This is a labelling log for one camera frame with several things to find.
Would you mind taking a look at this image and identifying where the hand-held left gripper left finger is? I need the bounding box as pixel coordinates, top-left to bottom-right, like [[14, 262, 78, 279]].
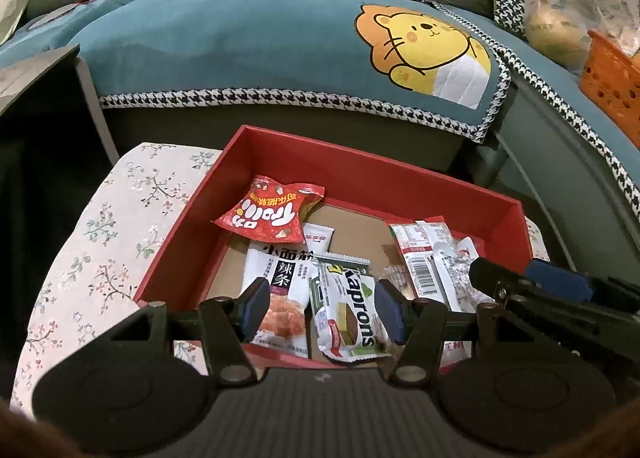
[[82, 278, 272, 385]]

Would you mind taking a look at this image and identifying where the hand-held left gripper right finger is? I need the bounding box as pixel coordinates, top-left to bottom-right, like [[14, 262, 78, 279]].
[[374, 279, 561, 386]]

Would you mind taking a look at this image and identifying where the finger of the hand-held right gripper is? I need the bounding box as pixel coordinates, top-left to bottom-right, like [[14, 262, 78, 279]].
[[469, 257, 640, 355], [526, 259, 640, 311]]

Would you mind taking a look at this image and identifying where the white printed foil packet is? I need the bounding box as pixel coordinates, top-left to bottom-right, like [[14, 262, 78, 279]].
[[427, 220, 497, 313]]

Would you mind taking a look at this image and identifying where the green and white wafer packet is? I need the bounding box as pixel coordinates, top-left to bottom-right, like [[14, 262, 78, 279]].
[[309, 252, 393, 364]]

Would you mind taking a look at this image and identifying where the white and black snack packet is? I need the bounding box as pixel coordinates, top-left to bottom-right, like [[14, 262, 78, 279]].
[[239, 240, 316, 359]]

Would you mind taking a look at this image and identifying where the white packet with red label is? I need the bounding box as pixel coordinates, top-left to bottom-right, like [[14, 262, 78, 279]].
[[390, 220, 453, 309]]

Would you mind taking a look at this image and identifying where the red snack packet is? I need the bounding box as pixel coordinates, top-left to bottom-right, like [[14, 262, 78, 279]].
[[212, 174, 326, 243]]

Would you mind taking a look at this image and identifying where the small white snack packet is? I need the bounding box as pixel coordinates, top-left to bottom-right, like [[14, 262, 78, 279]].
[[303, 223, 335, 253]]

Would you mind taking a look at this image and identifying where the red cardboard box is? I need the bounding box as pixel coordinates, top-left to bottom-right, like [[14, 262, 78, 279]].
[[134, 125, 533, 371]]

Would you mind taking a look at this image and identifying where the green sofa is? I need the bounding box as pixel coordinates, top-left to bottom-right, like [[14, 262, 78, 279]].
[[0, 0, 640, 299]]

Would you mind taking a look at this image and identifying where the teal houndstooth trim sofa cover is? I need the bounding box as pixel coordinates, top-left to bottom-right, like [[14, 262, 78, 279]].
[[430, 0, 640, 219]]

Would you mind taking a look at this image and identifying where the orange plastic basket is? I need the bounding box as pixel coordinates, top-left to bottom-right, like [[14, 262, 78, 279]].
[[579, 30, 640, 133]]

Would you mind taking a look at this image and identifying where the clear plastic bag with fruit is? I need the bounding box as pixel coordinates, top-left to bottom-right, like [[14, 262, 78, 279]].
[[522, 0, 608, 71]]

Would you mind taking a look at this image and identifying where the teal lion print sofa cover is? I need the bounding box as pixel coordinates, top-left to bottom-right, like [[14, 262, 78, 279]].
[[0, 0, 513, 143]]

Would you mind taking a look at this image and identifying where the dark side table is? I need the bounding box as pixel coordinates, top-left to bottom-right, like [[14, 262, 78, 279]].
[[0, 45, 121, 173]]

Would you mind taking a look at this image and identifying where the white and green pillow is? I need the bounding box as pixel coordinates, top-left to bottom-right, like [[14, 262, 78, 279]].
[[0, 0, 36, 44]]

